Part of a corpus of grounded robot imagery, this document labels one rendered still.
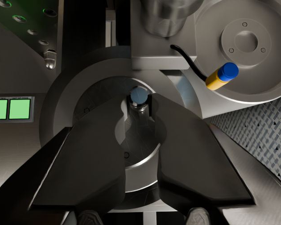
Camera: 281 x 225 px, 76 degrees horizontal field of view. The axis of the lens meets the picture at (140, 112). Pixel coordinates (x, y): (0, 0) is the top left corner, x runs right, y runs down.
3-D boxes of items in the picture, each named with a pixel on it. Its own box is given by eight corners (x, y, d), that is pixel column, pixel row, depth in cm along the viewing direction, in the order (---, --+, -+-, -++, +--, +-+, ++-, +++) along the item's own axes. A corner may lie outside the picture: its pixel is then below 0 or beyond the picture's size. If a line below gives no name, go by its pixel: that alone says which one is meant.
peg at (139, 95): (125, 89, 12) (144, 81, 12) (127, 98, 14) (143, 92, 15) (133, 109, 11) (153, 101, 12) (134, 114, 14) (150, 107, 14)
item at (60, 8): (66, -69, 19) (59, 102, 17) (105, 43, 43) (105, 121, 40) (61, -69, 19) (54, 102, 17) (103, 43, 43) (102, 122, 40)
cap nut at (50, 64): (54, 50, 49) (53, 66, 48) (60, 56, 52) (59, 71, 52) (40, 51, 49) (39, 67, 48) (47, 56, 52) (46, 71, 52)
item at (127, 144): (51, 118, 14) (122, 56, 15) (62, 120, 16) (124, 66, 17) (114, 191, 14) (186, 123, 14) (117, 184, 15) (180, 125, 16)
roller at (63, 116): (152, 37, 16) (212, 155, 15) (143, 97, 42) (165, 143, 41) (31, 89, 16) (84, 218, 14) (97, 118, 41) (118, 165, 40)
